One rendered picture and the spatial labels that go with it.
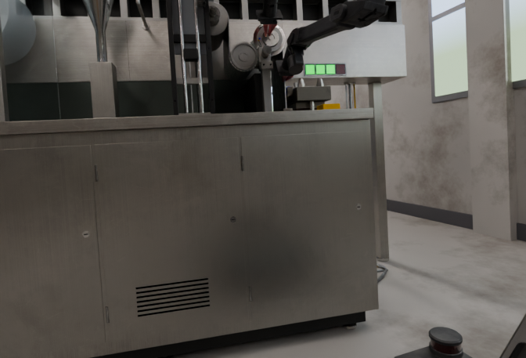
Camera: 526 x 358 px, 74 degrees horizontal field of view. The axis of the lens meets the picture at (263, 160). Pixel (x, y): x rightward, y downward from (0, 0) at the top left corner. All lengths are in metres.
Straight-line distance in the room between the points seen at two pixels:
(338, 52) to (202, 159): 1.14
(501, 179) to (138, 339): 2.59
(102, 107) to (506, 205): 2.70
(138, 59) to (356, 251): 1.36
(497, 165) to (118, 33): 2.66
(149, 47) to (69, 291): 1.16
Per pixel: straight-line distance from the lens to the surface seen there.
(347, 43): 2.13
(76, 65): 1.96
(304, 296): 1.43
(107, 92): 1.63
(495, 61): 3.11
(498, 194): 3.10
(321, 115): 1.32
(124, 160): 1.27
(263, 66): 1.52
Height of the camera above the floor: 0.77
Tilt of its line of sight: 2 degrees down
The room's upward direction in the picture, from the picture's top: 3 degrees counter-clockwise
